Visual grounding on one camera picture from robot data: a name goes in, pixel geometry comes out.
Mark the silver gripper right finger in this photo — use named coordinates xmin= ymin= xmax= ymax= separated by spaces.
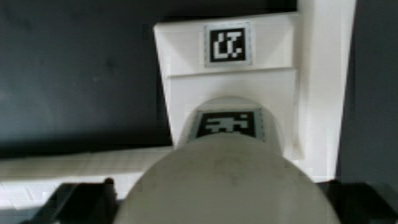
xmin=319 ymin=180 xmax=398 ymax=224

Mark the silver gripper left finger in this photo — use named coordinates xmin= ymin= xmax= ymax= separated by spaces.
xmin=20 ymin=178 xmax=118 ymax=224

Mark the white lamp bulb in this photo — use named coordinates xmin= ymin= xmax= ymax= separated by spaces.
xmin=112 ymin=97 xmax=342 ymax=224

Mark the white lamp base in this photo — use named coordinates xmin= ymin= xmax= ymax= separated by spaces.
xmin=153 ymin=13 xmax=299 ymax=154

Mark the white U-shaped border wall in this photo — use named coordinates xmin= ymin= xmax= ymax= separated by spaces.
xmin=0 ymin=0 xmax=356 ymax=216

